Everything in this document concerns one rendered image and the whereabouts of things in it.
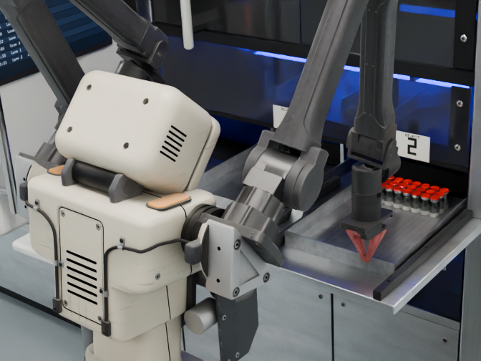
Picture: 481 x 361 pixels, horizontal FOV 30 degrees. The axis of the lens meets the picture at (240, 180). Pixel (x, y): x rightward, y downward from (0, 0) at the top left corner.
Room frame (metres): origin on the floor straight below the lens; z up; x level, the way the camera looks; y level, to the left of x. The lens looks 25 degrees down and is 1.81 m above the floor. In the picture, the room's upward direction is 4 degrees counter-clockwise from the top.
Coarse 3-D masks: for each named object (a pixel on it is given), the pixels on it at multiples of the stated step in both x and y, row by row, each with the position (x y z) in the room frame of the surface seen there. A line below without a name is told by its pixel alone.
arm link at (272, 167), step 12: (264, 156) 1.25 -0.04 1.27; (276, 156) 1.24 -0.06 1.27; (288, 156) 1.24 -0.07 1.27; (252, 168) 1.22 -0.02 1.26; (264, 168) 1.23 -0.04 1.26; (276, 168) 1.22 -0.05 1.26; (288, 168) 1.22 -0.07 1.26; (252, 180) 1.21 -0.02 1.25; (264, 180) 1.20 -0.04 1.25; (276, 180) 1.20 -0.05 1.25; (276, 192) 1.19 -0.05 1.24
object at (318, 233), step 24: (312, 216) 1.75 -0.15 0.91; (336, 216) 1.79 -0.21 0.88; (408, 216) 1.77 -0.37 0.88; (456, 216) 1.73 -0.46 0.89; (288, 240) 1.67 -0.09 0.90; (312, 240) 1.63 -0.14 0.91; (336, 240) 1.68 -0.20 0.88; (384, 240) 1.67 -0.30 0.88; (408, 240) 1.66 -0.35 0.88; (360, 264) 1.56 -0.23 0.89; (384, 264) 1.52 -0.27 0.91
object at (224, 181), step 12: (240, 156) 2.11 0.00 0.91; (216, 168) 2.03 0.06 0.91; (228, 168) 2.07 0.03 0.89; (240, 168) 2.08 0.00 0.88; (324, 168) 2.05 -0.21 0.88; (336, 168) 1.98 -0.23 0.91; (348, 168) 2.02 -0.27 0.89; (204, 180) 1.99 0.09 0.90; (216, 180) 2.02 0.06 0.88; (228, 180) 2.01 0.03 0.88; (240, 180) 2.01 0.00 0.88; (324, 180) 1.94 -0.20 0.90; (216, 192) 1.95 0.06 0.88; (228, 192) 1.95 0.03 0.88; (216, 204) 1.87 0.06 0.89
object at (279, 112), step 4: (276, 108) 2.07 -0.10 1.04; (280, 108) 2.07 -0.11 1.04; (284, 108) 2.06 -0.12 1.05; (276, 112) 2.07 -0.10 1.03; (280, 112) 2.07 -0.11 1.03; (284, 112) 2.06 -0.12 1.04; (276, 116) 2.07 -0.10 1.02; (280, 116) 2.07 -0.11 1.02; (276, 120) 2.07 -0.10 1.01; (280, 120) 2.07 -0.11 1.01; (276, 124) 2.07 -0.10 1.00
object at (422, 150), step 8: (400, 136) 1.86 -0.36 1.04; (408, 136) 1.84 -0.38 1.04; (416, 136) 1.83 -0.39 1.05; (424, 136) 1.82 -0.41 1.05; (400, 144) 1.86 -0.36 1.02; (408, 144) 1.84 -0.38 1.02; (424, 144) 1.82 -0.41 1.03; (400, 152) 1.86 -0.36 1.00; (416, 152) 1.83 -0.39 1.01; (424, 152) 1.82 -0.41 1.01; (424, 160) 1.82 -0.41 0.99
